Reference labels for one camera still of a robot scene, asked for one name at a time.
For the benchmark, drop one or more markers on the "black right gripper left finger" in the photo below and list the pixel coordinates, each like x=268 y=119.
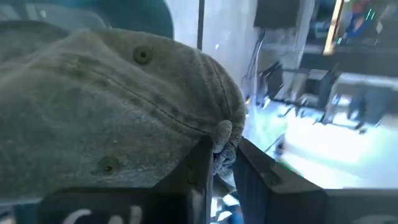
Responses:
x=180 y=202

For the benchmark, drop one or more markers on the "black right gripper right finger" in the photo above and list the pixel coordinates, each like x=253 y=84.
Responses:
x=280 y=199

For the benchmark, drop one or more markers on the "dark blue-green cotton cap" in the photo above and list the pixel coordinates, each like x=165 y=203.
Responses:
x=25 y=40
x=93 y=109

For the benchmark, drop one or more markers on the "teal plastic bin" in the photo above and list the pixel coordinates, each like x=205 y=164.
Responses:
x=140 y=15

